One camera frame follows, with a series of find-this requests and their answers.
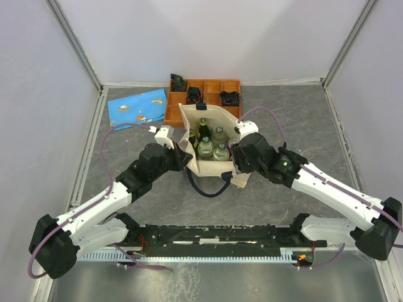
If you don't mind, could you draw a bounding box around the clear glass bottle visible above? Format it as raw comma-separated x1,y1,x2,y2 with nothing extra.
198,137,214,160
213,143,230,161

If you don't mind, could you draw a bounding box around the light blue cable duct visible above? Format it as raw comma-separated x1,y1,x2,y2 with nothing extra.
79,247,297,264

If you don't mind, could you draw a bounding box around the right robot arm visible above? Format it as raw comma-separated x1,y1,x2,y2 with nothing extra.
231,133,402,260

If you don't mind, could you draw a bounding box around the dark rolled sock right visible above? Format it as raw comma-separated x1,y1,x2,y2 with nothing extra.
219,91,241,106

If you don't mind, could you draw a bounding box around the clear bottle green cap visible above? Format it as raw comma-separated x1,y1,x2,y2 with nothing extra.
211,126,229,147

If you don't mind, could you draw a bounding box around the blue patterned cloth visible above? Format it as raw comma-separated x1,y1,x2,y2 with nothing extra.
108,89,167,128

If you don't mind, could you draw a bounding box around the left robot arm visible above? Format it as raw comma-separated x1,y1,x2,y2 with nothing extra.
28,143,193,279

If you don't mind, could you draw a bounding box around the dark rolled sock middle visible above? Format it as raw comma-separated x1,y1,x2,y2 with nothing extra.
186,86,203,104

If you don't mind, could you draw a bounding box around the cream canvas tote bag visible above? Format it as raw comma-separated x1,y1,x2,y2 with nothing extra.
179,104,249,198

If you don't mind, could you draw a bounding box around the small green cap bottle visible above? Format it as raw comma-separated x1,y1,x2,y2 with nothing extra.
188,128,198,154

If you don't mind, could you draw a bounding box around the dark rolled sock back-left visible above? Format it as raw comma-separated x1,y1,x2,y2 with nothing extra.
171,74,187,92

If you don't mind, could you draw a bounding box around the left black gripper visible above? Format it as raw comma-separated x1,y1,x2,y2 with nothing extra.
150,141,193,181

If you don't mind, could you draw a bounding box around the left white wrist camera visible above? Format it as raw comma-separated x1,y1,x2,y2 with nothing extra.
149,125,174,149

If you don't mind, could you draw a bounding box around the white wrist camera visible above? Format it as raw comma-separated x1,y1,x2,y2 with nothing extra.
236,121,259,140
149,125,174,149

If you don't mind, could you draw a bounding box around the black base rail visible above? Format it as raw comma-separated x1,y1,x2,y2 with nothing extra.
117,225,327,256

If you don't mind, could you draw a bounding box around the wooden compartment tray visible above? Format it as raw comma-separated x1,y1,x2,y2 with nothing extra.
164,78,241,128

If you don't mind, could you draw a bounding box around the dark green glass bottle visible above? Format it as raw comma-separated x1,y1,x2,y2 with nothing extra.
196,117,212,142

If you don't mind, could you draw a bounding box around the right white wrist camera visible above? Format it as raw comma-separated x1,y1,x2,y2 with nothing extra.
236,121,259,140

